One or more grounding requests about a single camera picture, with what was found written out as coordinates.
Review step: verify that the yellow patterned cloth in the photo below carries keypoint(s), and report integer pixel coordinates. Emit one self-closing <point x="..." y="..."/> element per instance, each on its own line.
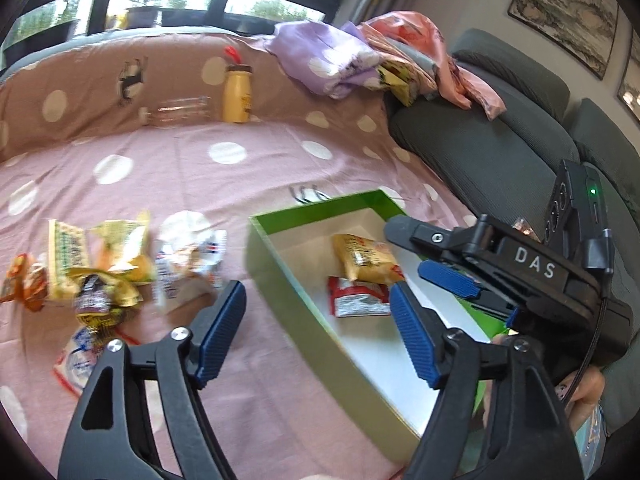
<point x="400" y="80"/>

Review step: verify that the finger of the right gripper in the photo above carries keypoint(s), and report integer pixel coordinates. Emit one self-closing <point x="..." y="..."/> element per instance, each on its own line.
<point x="511" y="319"/>
<point x="449" y="279"/>

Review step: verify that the green cardboard box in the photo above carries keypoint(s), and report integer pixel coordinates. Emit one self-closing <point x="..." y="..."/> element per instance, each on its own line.
<point x="343" y="329"/>

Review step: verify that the white blue cracker bag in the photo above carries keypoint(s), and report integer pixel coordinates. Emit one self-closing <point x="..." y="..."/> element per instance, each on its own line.
<point x="78" y="358"/>

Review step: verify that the clear plastic water bottle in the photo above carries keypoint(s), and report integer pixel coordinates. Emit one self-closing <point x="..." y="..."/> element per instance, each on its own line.
<point x="177" y="112"/>

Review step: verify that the red orange snack bag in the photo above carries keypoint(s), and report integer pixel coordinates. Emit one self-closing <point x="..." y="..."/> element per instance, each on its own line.
<point x="356" y="299"/>

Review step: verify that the pink polka dot sheet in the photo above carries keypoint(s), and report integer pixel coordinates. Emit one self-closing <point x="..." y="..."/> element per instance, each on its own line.
<point x="200" y="185"/>

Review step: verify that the pink orange folded cloth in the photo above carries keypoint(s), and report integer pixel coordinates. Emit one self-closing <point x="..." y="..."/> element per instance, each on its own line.
<point x="414" y="50"/>

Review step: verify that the brown polka dot bolster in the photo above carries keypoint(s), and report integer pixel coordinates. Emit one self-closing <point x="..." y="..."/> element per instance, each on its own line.
<point x="110" y="86"/>

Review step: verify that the grey sofa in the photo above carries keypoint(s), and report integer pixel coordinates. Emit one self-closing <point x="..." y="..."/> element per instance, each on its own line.
<point x="506" y="167"/>

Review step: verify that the black camera unit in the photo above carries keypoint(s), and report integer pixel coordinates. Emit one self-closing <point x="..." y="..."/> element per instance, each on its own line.
<point x="576" y="220"/>

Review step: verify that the yellow wafer biscuit pack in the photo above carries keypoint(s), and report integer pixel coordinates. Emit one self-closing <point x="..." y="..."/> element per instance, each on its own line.
<point x="67" y="248"/>

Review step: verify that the black sesame snack bag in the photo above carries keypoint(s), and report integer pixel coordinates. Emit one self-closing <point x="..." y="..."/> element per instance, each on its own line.
<point x="104" y="300"/>

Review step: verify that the person right hand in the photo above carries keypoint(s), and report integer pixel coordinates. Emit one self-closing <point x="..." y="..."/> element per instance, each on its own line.
<point x="584" y="400"/>

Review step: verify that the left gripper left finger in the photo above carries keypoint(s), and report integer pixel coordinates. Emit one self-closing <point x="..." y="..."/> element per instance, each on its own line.
<point x="140" y="415"/>

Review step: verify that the framed landscape painting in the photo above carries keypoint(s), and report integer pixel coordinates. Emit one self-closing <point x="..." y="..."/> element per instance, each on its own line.
<point x="585" y="29"/>

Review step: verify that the black planter box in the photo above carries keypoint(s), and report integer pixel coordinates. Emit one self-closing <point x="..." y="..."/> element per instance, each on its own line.
<point x="141" y="17"/>

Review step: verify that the orange mushroom snack bag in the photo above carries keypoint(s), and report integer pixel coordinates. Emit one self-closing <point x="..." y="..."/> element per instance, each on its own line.
<point x="26" y="281"/>

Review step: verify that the yellow rice cracker bag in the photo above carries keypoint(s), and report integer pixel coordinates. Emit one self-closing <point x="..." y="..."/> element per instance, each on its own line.
<point x="366" y="260"/>

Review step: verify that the white Diovo snack bag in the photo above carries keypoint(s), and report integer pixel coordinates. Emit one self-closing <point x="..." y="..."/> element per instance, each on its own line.
<point x="188" y="256"/>

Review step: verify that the yellow green corn snack bag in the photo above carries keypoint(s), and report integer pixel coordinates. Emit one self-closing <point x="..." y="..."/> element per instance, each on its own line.
<point x="122" y="248"/>

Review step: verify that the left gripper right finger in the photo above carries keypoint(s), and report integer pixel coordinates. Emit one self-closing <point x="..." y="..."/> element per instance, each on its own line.
<point x="496" y="415"/>

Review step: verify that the purple folded cloth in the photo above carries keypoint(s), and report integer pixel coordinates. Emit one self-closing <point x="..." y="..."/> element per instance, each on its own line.
<point x="327" y="60"/>

